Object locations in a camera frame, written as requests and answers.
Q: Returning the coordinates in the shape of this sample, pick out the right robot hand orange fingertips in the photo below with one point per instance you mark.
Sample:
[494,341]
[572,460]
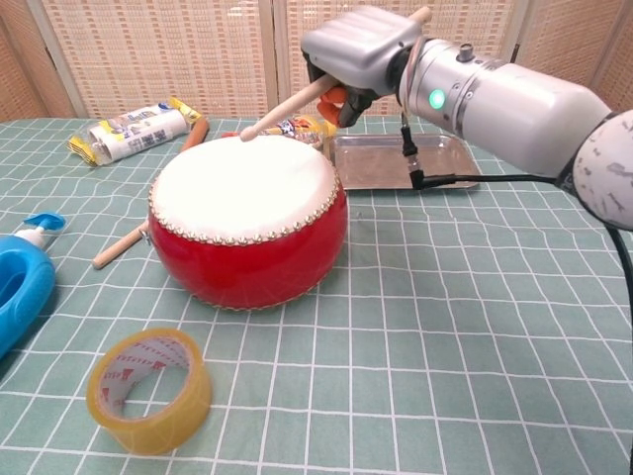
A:
[356,49]

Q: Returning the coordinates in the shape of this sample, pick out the light wooden drumstick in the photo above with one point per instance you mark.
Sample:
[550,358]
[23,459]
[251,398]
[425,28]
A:
[287,106]
[116,251]

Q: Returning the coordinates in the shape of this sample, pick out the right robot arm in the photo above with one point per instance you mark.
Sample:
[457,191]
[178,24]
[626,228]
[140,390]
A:
[524,114]

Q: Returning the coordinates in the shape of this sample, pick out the stainless steel tray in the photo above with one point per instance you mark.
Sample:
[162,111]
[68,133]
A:
[371,163]

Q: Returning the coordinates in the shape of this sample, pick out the red drum white skin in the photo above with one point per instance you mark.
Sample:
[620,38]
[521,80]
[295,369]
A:
[247,257]

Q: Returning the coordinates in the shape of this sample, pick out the orange yellow snack pack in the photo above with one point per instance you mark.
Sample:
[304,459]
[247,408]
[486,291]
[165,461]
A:
[301,129]

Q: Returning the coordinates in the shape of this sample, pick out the bamboo folding screen panel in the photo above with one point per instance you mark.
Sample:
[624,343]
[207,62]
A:
[163,54]
[20,64]
[554,34]
[465,20]
[618,69]

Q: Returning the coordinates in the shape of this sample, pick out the white snack pack yellow ends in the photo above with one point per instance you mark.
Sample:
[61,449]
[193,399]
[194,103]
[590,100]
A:
[138,133]

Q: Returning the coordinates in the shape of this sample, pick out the green checked tablecloth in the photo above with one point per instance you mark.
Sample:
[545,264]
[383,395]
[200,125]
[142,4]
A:
[395,371]

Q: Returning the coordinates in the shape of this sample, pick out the blue pump detergent bottle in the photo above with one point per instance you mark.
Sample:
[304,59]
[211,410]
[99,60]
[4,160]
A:
[25,282]

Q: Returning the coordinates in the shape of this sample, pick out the clear packing tape roll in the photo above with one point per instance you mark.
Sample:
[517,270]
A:
[148,430]

